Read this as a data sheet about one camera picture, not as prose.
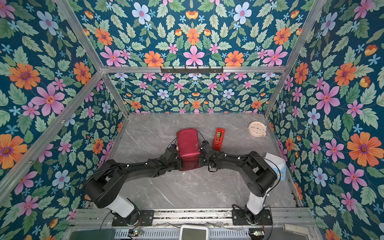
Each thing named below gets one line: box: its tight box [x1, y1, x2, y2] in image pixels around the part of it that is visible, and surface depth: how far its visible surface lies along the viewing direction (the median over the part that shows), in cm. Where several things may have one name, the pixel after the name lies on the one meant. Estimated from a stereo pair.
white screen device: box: [179, 225, 209, 240], surface depth 68 cm
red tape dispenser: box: [212, 128, 226, 151], surface depth 100 cm
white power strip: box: [282, 223, 310, 235], surface depth 70 cm
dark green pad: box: [69, 229, 116, 240], surface depth 71 cm
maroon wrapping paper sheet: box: [176, 128, 201, 171], surface depth 93 cm
